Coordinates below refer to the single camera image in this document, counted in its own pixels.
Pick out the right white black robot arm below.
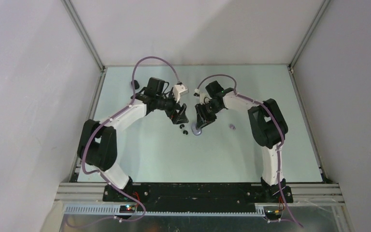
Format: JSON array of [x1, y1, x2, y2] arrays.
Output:
[[192, 81, 288, 202]]

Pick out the aluminium frame rail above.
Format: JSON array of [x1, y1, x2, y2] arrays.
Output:
[[54, 182, 346, 215]]

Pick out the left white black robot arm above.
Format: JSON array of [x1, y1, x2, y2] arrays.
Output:
[[77, 77, 188, 201]]

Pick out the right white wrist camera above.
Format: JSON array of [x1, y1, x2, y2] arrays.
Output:
[[194, 89, 207, 105]]

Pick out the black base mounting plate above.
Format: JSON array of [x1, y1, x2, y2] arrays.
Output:
[[102, 182, 293, 213]]

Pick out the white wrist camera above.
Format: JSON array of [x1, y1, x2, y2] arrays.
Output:
[[172, 84, 189, 103], [194, 89, 207, 105]]

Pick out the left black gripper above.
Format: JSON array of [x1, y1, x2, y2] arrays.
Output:
[[156, 90, 188, 124]]

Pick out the black oval case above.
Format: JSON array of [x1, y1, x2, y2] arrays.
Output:
[[130, 80, 140, 90]]

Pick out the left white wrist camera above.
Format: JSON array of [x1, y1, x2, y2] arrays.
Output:
[[172, 84, 189, 103]]

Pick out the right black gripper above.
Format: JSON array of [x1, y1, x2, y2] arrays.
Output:
[[196, 101, 223, 129]]

